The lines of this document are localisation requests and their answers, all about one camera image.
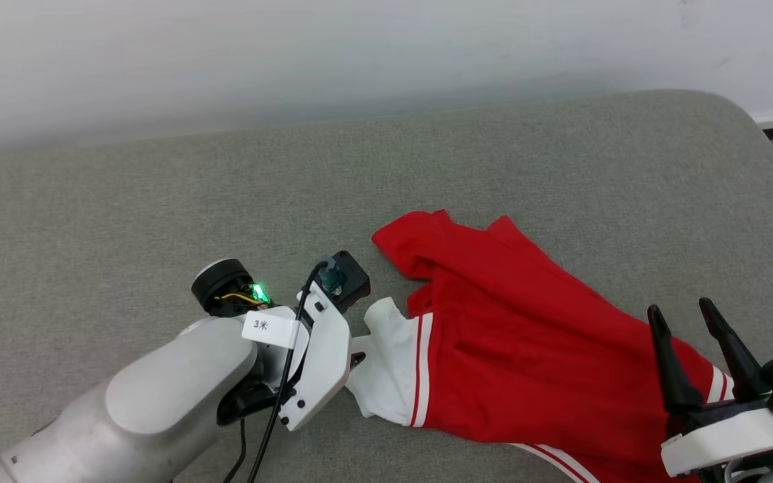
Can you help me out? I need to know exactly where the white left cable label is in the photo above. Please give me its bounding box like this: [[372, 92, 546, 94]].
[[242, 307, 301, 350]]

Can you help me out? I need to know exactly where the red Bulls 23 jersey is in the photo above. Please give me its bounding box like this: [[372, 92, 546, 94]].
[[346, 209, 736, 483]]

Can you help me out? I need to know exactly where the grey fabric sofa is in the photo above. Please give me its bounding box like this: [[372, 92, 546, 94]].
[[0, 89, 773, 483]]

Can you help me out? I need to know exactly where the teal left camera connector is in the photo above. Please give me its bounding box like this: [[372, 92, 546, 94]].
[[321, 260, 348, 294]]

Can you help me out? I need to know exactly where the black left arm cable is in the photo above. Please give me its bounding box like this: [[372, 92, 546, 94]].
[[222, 419, 248, 483]]

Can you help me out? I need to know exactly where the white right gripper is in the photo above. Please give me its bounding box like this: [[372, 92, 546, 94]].
[[647, 297, 773, 478]]

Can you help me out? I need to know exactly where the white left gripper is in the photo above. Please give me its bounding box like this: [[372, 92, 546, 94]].
[[279, 282, 366, 432]]

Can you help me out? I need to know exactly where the black left camera cable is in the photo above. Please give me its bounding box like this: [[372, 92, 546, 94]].
[[246, 258, 333, 483]]

